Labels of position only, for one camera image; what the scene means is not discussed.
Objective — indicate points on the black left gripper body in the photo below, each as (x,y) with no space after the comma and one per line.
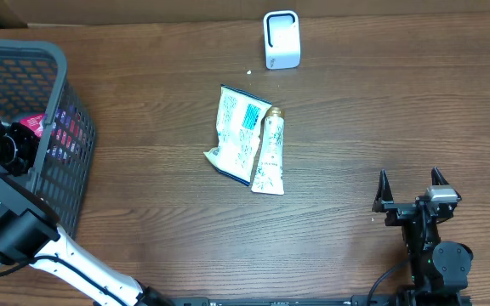
(14,153)

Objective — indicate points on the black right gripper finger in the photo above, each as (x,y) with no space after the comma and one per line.
(437,177)
(384,193)

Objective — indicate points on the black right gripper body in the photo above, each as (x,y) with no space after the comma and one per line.
(399,212)

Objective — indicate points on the white floral tube gold cap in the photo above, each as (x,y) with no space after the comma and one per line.
(268,175)

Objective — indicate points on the white printed snack bag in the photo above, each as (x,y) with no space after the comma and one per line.
(237,125)

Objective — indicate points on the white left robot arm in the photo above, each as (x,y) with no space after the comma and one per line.
(79,272)

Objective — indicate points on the white barcode scanner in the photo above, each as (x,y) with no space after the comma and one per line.
(282,40)

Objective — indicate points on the red purple liner pack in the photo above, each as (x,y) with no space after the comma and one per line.
(68,135)

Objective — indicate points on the dark grey plastic basket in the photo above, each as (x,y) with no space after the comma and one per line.
(47,141)

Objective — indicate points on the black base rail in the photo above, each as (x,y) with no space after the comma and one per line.
(356,300)

